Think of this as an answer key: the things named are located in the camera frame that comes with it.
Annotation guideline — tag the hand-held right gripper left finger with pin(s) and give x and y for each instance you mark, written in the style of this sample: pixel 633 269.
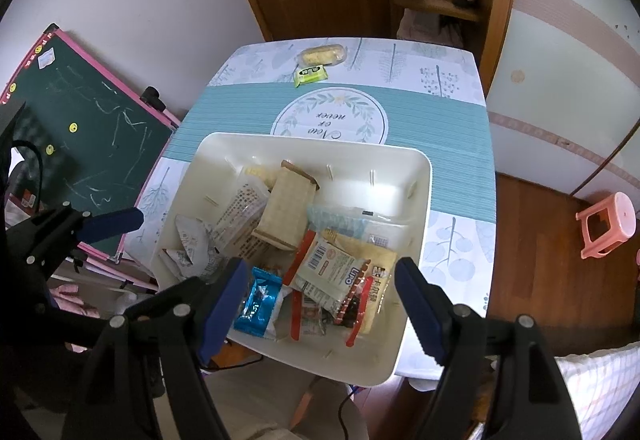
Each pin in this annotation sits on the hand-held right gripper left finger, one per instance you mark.
pixel 222 310

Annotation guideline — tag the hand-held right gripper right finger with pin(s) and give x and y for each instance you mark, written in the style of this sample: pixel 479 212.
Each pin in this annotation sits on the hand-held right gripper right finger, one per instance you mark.
pixel 420 305

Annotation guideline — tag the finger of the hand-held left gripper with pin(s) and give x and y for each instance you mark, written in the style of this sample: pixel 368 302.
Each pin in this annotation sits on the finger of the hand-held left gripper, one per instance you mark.
pixel 55 320
pixel 115 222

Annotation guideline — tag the dark chocolate snack packet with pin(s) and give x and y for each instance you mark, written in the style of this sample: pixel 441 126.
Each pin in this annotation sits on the dark chocolate snack packet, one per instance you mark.
pixel 355 310

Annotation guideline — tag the white snack packet pink print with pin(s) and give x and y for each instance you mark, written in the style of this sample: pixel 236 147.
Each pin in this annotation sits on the white snack packet pink print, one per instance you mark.
pixel 192 232
pixel 192 267

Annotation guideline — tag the red edged white snack packet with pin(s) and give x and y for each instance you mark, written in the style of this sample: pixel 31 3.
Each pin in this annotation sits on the red edged white snack packet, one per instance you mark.
pixel 325 265

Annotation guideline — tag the white plastic tray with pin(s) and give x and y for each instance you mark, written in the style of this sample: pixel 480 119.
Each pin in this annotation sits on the white plastic tray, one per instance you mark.
pixel 350 160

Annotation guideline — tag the blue snack packet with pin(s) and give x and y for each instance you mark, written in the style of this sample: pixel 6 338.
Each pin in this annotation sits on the blue snack packet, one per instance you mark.
pixel 257 305

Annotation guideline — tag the beige wafer cake packet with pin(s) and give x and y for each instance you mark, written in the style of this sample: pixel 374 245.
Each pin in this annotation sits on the beige wafer cake packet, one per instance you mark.
pixel 285 205

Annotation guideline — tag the orange plastic piece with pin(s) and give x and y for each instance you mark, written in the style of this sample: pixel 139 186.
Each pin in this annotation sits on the orange plastic piece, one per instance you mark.
pixel 305 402

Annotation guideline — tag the small pale yellow packet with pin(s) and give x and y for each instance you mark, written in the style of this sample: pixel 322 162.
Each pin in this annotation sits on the small pale yellow packet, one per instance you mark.
pixel 257 172

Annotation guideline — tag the teal leaf printed tablecloth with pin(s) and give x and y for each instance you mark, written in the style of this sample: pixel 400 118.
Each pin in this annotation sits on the teal leaf printed tablecloth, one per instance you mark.
pixel 450 145

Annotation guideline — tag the white checked cloth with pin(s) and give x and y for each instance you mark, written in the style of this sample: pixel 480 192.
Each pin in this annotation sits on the white checked cloth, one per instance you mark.
pixel 605 385

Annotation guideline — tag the pink plastic stool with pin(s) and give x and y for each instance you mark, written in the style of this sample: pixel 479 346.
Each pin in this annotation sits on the pink plastic stool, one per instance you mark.
pixel 620 215

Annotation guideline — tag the green snack packet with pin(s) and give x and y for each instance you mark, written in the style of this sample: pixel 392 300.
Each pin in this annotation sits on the green snack packet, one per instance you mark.
pixel 310 75

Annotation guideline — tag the yellow cake clear packet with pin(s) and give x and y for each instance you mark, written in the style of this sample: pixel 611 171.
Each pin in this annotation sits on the yellow cake clear packet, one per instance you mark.
pixel 322 55

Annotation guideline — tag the white wardrobe pink stripe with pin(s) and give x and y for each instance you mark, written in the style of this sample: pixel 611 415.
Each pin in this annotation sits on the white wardrobe pink stripe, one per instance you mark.
pixel 560 70

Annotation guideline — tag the pink cloth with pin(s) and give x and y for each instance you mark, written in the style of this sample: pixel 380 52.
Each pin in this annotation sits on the pink cloth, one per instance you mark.
pixel 420 27

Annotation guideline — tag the green chalkboard pink frame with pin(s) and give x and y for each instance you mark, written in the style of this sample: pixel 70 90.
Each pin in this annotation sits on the green chalkboard pink frame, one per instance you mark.
pixel 100 130

